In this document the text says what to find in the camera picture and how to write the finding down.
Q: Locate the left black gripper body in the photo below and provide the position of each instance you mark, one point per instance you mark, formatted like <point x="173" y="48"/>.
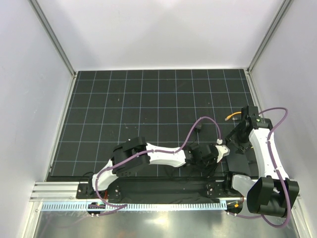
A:
<point x="202" y="164"/>

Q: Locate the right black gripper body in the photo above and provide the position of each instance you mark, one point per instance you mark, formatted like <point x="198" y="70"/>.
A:
<point x="241" y="139"/>

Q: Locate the black network switch box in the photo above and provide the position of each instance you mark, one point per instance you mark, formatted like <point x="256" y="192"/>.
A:
<point x="237" y="161"/>

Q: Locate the black power adapter with cord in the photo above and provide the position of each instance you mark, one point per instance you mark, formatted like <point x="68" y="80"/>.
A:
<point x="189" y="170"/>

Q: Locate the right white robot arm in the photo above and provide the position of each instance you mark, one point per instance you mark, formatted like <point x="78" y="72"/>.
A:
<point x="273" y="194"/>

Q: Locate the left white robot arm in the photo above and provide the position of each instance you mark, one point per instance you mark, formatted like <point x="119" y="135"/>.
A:
<point x="134" y="155"/>

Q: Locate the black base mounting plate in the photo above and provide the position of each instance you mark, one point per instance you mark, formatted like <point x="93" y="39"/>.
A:
<point x="136" y="188"/>

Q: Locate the black grid cutting mat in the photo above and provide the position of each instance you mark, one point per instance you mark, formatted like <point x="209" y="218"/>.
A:
<point x="109" y="107"/>

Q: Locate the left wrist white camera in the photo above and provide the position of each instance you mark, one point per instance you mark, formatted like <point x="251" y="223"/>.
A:
<point x="223" y="151"/>

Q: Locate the right aluminium frame post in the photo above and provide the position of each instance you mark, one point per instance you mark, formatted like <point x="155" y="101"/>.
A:
<point x="269" y="33"/>

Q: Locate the aluminium frame post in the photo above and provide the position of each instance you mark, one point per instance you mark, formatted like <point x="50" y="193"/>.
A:
<point x="269" y="33"/>
<point x="52" y="36"/>

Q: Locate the white slotted cable duct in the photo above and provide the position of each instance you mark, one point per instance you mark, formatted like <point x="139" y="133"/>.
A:
<point x="97" y="206"/>

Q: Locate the aluminium front rail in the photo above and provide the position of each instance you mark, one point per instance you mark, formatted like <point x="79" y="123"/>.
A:
<point x="83" y="191"/>

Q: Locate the left aluminium frame post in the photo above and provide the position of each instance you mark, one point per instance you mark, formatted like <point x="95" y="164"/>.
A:
<point x="52" y="36"/>

